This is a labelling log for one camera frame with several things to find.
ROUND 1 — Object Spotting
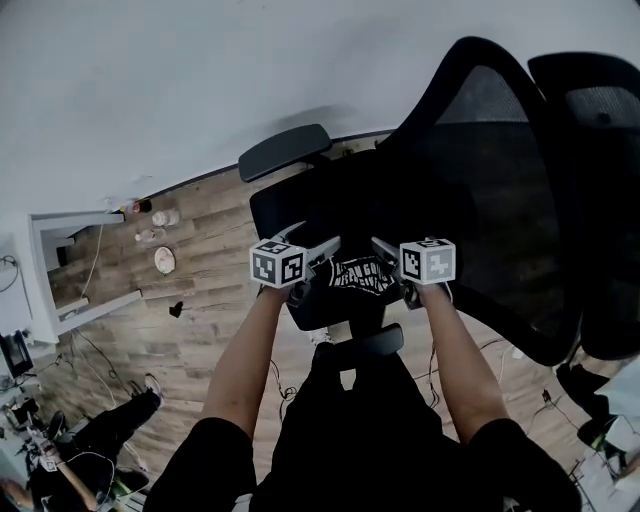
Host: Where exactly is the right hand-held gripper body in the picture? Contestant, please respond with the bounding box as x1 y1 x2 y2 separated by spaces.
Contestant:
394 236 458 311

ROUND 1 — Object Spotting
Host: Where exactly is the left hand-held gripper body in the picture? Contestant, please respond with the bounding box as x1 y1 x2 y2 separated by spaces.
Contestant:
249 238 322 307

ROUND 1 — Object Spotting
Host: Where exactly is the black printed garment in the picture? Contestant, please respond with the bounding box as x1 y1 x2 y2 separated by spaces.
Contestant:
294 233 407 332

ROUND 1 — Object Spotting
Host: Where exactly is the black mesh office chair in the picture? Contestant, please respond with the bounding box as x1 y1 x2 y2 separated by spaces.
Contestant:
237 35 640 370

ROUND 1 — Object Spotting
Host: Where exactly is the person's right forearm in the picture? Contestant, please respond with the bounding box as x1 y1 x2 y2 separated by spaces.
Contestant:
416 281 512 447

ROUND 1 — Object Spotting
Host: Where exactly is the person's left forearm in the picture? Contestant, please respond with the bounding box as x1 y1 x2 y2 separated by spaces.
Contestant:
201 283 292 442

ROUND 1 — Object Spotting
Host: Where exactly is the person's black clothing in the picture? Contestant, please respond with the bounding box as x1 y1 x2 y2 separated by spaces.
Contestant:
143 341 582 512

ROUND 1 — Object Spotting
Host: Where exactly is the white desk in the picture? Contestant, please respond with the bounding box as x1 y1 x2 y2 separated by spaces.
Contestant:
0 211 145 347

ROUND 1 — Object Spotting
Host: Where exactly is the grey desktop device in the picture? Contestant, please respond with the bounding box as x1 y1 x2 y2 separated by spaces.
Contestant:
0 328 35 380

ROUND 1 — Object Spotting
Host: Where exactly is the white desk cable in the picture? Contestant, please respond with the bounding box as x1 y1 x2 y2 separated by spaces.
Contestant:
81 223 105 297

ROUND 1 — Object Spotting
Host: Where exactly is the black round pedestal base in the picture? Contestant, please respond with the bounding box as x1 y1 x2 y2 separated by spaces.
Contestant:
555 361 610 417

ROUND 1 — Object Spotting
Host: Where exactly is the black cable loop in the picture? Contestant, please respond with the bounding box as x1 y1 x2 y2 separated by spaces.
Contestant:
0 254 22 294

